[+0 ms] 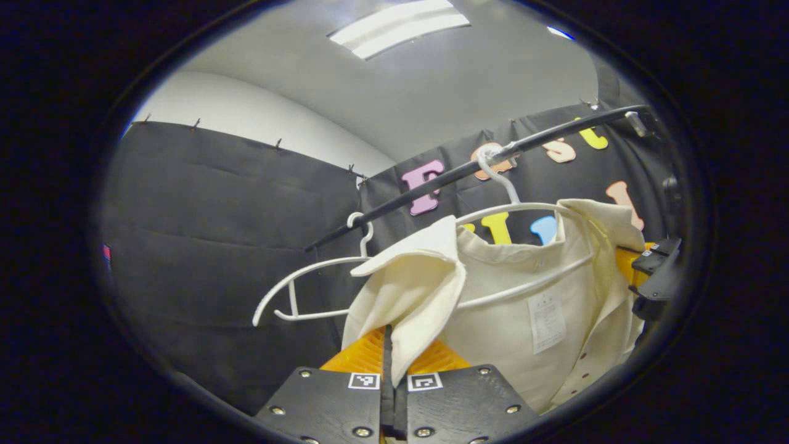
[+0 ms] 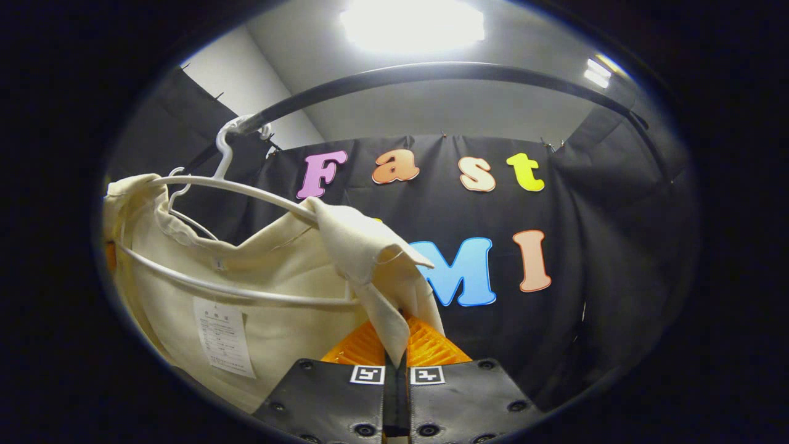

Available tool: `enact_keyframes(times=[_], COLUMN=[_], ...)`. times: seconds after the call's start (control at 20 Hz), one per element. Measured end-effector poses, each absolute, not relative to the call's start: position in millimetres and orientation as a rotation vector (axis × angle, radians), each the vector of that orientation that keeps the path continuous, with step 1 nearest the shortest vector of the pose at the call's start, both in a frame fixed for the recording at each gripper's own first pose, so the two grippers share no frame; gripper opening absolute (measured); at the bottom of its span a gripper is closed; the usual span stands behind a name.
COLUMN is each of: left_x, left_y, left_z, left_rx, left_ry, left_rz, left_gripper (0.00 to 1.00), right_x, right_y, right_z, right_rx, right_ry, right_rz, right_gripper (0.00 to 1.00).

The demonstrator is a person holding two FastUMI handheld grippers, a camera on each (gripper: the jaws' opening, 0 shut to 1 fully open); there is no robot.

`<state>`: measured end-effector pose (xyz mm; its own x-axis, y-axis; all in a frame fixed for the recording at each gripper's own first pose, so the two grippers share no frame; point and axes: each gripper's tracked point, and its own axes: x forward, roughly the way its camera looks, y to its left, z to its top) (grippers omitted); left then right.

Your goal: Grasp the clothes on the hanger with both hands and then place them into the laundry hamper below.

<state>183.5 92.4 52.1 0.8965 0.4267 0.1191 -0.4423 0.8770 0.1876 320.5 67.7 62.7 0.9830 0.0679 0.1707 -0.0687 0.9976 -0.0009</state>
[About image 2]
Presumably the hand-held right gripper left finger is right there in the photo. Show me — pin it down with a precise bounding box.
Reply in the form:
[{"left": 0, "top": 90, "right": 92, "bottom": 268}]
[{"left": 253, "top": 318, "right": 399, "bottom": 444}]

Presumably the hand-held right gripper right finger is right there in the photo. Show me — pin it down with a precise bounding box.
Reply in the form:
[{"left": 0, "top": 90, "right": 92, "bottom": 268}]
[{"left": 398, "top": 314, "right": 547, "bottom": 444}]

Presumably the cream collared shirt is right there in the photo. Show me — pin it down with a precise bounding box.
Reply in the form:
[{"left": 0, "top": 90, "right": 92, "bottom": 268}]
[{"left": 102, "top": 174, "right": 446, "bottom": 415}]

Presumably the white clothes hanger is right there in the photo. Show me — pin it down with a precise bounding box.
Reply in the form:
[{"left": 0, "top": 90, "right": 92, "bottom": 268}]
[
  {"left": 117, "top": 114, "right": 362, "bottom": 309},
  {"left": 167, "top": 166, "right": 220, "bottom": 242}
]

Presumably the black clothes rack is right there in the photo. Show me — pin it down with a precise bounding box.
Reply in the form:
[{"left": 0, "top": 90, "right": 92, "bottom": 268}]
[{"left": 179, "top": 62, "right": 674, "bottom": 181}]

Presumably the black backdrop cloth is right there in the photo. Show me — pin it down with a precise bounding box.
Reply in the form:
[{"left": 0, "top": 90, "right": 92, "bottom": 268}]
[{"left": 105, "top": 65, "right": 701, "bottom": 414}]

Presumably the small ceiling light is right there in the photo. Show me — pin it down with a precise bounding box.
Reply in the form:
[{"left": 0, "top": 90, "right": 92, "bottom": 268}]
[{"left": 583, "top": 57, "right": 615, "bottom": 89}]

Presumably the large ceiling light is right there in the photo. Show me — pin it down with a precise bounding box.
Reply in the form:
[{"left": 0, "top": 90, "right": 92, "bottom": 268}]
[{"left": 339, "top": 0, "right": 488, "bottom": 54}]

